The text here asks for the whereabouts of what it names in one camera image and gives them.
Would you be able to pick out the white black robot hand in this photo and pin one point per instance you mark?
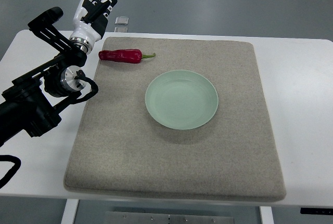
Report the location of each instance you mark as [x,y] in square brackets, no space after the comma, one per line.
[90,22]

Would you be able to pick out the red pepper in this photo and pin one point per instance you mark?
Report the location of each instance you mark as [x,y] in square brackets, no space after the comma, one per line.
[133,56]

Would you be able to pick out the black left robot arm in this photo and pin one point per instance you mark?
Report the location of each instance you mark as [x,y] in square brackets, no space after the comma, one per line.
[34,101]

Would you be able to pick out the light green plate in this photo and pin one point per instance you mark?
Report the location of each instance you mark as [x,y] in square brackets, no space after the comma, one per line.
[181,100]

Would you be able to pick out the clear floor marker lower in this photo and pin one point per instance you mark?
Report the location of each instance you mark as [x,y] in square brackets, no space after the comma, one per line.
[121,29]

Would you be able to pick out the clear floor marker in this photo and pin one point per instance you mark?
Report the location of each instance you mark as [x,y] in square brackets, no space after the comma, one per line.
[122,20]
[121,29]

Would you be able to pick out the clear floor marker upper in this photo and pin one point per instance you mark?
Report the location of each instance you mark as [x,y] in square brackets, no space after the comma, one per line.
[122,20]

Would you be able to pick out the beige fabric mat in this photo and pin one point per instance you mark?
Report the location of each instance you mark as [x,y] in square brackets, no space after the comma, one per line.
[121,150]

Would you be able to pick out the white table left leg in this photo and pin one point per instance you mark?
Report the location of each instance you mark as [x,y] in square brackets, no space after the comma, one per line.
[69,212]

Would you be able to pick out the white table leg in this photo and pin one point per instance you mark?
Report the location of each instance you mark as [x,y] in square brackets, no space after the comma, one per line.
[266,215]
[69,212]

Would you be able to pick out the white table right leg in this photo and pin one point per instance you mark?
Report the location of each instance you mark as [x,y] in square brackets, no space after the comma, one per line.
[266,215]

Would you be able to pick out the black table control panel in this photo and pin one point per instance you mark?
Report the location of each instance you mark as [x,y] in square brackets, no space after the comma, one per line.
[316,211]

